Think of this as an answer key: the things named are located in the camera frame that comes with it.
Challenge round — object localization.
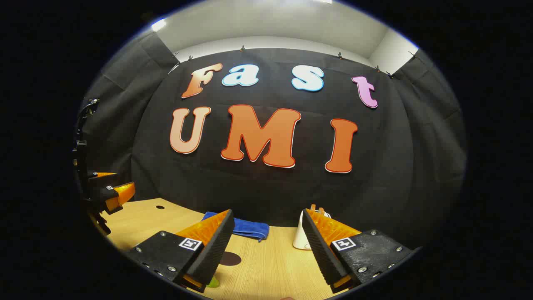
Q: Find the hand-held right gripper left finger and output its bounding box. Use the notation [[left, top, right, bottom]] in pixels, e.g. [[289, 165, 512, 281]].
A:
[[125, 209, 236, 293]]

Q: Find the dark round coaster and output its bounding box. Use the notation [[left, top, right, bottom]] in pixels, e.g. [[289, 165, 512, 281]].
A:
[[219, 251, 242, 266]]

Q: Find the white toaster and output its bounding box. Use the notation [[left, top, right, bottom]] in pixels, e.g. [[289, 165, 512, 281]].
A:
[[293, 210, 331, 250]]

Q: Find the blue towel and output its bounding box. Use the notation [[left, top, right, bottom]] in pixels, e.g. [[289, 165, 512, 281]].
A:
[[202, 211, 270, 242]]

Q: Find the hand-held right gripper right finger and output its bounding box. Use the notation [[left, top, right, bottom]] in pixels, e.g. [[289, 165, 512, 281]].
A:
[[301, 208, 421, 294]]

